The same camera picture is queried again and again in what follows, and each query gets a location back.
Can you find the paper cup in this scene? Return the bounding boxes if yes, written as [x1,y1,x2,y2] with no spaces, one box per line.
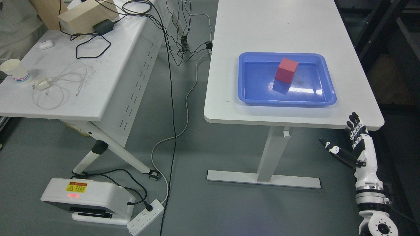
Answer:
[0,58,31,83]

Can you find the white earbuds case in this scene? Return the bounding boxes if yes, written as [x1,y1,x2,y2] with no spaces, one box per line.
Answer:
[38,39,54,50]

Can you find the pink foam cube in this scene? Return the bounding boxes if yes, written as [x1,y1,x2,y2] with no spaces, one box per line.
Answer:
[275,58,299,85]

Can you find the black long power cable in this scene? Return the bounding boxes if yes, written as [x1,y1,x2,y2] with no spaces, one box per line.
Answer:
[144,0,184,236]

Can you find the cardboard box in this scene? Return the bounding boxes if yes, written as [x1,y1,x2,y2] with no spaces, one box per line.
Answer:
[58,0,119,34]

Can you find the white folding table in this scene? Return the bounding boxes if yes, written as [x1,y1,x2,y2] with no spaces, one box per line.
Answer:
[1,0,171,180]

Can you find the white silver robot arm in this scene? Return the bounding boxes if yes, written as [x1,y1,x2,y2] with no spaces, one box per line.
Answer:
[354,167,399,236]

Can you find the person in beige clothes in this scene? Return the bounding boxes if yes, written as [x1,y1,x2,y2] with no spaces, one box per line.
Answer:
[0,0,48,63]

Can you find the blue plastic tray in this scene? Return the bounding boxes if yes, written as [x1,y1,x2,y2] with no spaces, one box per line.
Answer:
[238,52,337,107]

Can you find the black power adapter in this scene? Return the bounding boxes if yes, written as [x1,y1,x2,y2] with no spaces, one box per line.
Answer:
[93,18,114,36]

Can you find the white charger with cable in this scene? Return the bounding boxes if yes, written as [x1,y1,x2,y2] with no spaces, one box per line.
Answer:
[32,61,88,110]

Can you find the white charging dock device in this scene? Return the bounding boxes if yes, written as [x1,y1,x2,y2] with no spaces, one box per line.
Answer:
[40,178,135,225]

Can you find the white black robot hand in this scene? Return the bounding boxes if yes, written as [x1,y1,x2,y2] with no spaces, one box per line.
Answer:
[319,112,377,173]

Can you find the white power strip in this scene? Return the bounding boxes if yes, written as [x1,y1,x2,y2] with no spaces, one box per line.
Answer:
[127,200,164,236]

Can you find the white standing desk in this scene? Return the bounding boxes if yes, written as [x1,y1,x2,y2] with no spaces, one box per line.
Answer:
[204,0,384,189]

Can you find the grey cable on floor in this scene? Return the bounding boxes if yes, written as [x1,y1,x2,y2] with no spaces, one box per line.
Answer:
[150,13,214,205]

